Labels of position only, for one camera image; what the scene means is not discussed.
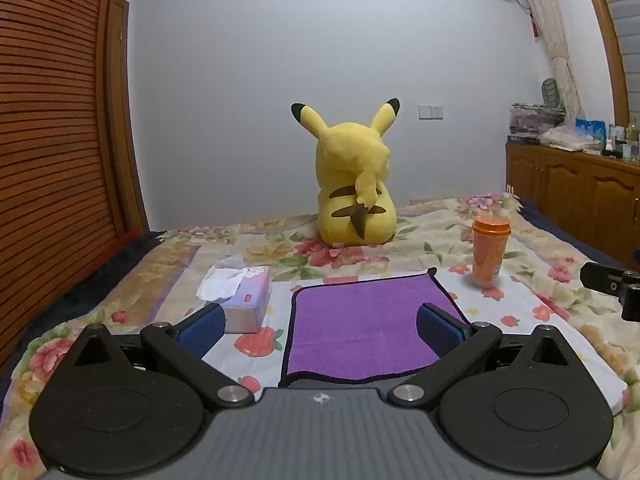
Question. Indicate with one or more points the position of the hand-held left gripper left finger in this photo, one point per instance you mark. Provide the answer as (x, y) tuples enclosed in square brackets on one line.
[(202, 330)]

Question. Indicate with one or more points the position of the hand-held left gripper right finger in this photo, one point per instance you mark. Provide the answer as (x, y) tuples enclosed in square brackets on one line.
[(439, 332)]

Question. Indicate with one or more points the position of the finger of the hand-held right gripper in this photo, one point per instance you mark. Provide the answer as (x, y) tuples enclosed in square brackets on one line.
[(602, 277)]

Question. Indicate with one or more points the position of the purple towel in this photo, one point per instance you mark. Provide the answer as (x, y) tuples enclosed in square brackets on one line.
[(360, 325)]

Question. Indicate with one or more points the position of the tissue box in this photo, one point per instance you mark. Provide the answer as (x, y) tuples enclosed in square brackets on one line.
[(239, 296)]

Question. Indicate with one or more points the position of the dark blue mattress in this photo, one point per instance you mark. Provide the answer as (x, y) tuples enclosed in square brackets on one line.
[(575, 230)]

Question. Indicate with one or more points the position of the floral bed sheet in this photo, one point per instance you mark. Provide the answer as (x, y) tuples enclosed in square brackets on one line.
[(380, 260)]

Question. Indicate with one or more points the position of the orange lidded cup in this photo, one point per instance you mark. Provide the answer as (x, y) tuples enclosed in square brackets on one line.
[(489, 252)]

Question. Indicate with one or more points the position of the wooden cabinet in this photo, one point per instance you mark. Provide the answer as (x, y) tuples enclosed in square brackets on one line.
[(575, 185)]

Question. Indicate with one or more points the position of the group of small bottles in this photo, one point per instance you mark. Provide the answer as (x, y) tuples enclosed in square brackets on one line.
[(624, 140)]

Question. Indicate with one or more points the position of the white folded cloth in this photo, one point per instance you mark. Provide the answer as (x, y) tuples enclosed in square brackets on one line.
[(570, 137)]

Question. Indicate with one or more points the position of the blue box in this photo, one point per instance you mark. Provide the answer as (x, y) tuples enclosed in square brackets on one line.
[(590, 129)]

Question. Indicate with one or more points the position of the yellow plush toy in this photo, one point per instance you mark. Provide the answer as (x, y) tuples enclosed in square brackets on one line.
[(352, 185)]

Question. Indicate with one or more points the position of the green hand fan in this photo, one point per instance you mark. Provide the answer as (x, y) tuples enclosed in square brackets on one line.
[(550, 91)]

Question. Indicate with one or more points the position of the wooden louvred wardrobe door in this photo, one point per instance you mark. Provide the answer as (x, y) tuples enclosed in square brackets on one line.
[(55, 160)]

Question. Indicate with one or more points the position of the cream lace curtain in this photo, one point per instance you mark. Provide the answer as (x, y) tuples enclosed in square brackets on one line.
[(552, 35)]

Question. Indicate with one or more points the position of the white wall switch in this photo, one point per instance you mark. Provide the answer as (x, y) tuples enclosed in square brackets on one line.
[(430, 111)]

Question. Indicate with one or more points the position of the wooden window frame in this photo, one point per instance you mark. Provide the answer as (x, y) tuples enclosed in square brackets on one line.
[(607, 35)]

